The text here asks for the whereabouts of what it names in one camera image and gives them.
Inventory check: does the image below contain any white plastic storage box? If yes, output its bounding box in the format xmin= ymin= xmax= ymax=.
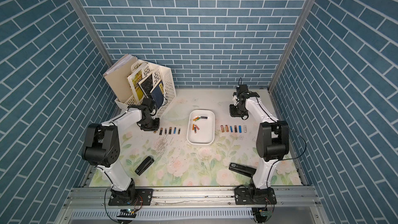
xmin=187 ymin=110 xmax=215 ymax=146

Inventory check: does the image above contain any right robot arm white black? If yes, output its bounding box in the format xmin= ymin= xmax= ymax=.
xmin=229 ymin=84 xmax=289 ymax=190

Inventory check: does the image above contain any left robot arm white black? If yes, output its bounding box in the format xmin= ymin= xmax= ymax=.
xmin=81 ymin=97 xmax=160 ymax=197

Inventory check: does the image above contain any yellow cover book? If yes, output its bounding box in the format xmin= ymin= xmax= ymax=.
xmin=127 ymin=61 xmax=147 ymax=103

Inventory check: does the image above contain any dark blue book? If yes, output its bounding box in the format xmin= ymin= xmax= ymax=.
xmin=150 ymin=80 xmax=164 ymax=109

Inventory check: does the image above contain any black cover book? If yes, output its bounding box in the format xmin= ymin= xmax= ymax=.
xmin=137 ymin=72 xmax=153 ymax=100

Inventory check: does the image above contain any black stapler left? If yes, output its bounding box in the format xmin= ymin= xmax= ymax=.
xmin=135 ymin=156 xmax=154 ymax=175

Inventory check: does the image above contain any black stapler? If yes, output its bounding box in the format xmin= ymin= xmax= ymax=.
xmin=135 ymin=156 xmax=154 ymax=175
xmin=229 ymin=163 xmax=256 ymax=178

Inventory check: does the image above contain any white perforated file organizer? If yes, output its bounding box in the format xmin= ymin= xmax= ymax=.
xmin=115 ymin=55 xmax=177 ymax=117

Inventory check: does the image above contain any beige paper folder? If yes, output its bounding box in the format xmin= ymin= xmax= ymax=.
xmin=103 ymin=54 xmax=137 ymax=103

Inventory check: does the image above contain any black stapler right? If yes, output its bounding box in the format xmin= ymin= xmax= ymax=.
xmin=229 ymin=163 xmax=256 ymax=178

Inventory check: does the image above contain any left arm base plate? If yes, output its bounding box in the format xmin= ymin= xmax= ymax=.
xmin=108 ymin=188 xmax=153 ymax=207

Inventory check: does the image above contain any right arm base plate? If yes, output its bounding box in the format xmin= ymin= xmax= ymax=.
xmin=234 ymin=186 xmax=277 ymax=205

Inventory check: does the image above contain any white vented cable duct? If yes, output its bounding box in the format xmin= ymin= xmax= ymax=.
xmin=71 ymin=207 xmax=253 ymax=220

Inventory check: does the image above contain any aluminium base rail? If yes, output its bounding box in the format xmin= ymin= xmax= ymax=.
xmin=56 ymin=186 xmax=328 ymax=224

